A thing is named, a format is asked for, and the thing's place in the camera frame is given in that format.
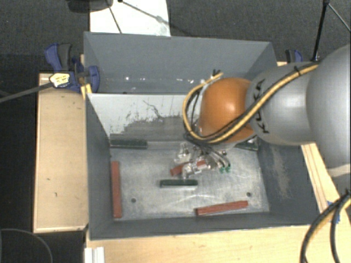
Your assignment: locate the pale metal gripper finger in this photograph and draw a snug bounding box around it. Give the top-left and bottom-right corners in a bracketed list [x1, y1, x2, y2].
[182, 163, 212, 179]
[174, 143, 193, 165]

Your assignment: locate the pale wood board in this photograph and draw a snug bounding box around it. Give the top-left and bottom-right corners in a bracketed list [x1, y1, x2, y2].
[33, 72, 89, 234]

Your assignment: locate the red-brown block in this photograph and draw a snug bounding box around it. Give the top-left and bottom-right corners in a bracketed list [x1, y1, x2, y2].
[110, 161, 123, 219]
[194, 200, 250, 216]
[169, 159, 207, 176]

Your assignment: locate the dark green flat block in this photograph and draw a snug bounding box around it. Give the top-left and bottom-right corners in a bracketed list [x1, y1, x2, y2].
[110, 138, 149, 150]
[160, 179, 199, 189]

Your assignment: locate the grey metal bin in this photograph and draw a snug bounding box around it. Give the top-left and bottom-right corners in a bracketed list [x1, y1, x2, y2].
[83, 31, 321, 241]

